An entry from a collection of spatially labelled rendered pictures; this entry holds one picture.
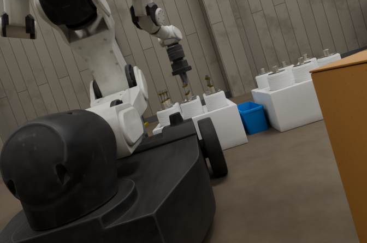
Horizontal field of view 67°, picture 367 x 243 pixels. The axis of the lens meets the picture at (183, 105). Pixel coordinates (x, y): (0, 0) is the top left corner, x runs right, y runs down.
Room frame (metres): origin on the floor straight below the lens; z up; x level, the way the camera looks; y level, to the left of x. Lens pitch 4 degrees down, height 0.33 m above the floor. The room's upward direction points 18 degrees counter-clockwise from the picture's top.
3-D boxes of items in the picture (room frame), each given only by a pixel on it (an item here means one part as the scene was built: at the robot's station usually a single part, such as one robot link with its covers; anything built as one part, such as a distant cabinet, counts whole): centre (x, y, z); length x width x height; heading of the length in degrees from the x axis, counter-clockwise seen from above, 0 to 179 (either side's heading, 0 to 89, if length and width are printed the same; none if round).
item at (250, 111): (1.45, -0.31, 0.06); 0.30 x 0.11 x 0.12; 177
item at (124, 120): (0.68, 0.23, 0.28); 0.21 x 0.20 x 0.13; 178
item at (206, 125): (0.94, -0.05, 0.10); 0.20 x 0.05 x 0.20; 178
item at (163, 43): (1.53, -0.05, 0.57); 0.11 x 0.11 x 0.11; 70
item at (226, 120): (1.40, -0.04, 0.09); 0.39 x 0.39 x 0.18; 86
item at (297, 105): (1.36, -0.57, 0.09); 0.39 x 0.39 x 0.18; 86
